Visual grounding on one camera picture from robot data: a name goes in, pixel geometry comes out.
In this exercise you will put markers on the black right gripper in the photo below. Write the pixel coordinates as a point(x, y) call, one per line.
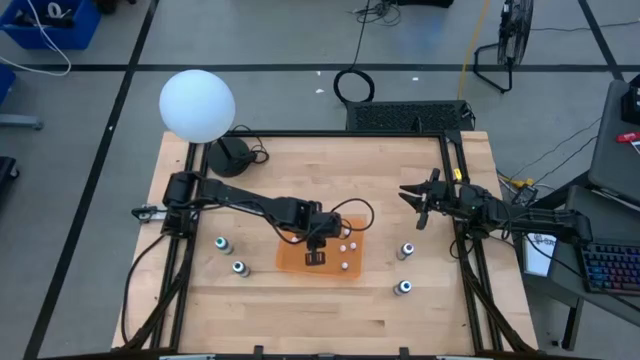
point(442, 197)

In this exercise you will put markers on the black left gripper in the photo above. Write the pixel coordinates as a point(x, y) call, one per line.
point(320, 235)

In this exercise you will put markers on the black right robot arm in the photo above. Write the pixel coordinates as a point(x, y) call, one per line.
point(530, 220)

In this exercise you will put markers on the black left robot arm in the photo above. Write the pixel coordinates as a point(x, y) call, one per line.
point(240, 197)

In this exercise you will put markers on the large purple food coloring bottle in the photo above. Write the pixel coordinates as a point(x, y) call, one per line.
point(406, 249)

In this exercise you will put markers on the large black food coloring bottle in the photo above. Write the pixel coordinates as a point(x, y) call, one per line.
point(241, 268)

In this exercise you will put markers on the large green food coloring bottle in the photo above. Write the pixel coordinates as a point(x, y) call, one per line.
point(223, 245)

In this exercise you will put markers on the orange translucent plastic bin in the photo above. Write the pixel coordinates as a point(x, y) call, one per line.
point(295, 262)

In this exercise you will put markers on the yellow tag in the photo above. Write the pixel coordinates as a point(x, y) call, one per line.
point(457, 174)

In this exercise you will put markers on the black computer tower red lights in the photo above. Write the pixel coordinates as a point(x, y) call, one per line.
point(400, 116)

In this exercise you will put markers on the yellow power plug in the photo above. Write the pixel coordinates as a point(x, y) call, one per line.
point(522, 182)

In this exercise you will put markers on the white paper sheet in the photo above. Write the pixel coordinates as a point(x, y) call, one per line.
point(537, 260)

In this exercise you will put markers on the black floor fan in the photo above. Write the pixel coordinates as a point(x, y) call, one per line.
point(515, 30)

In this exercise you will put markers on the white globe desk lamp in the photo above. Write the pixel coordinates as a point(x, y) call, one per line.
point(197, 105)

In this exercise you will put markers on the grey desk with keyboard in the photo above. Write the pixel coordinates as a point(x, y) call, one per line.
point(615, 220)

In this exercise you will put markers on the dark grey desk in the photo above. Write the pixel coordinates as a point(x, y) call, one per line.
point(615, 165)

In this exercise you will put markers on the black backlit keyboard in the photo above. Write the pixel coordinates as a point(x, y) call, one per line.
point(610, 267)

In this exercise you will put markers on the red hand tool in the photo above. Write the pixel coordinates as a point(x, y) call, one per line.
point(627, 137)

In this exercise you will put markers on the black equipment box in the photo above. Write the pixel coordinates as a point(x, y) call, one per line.
point(632, 100)

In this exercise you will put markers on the grey metal table foot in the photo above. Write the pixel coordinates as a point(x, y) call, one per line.
point(20, 121)

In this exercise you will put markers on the blue plastic crate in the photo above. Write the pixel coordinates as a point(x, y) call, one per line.
point(75, 30)

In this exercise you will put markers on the black aluminium table frame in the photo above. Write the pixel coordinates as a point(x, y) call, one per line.
point(325, 134)

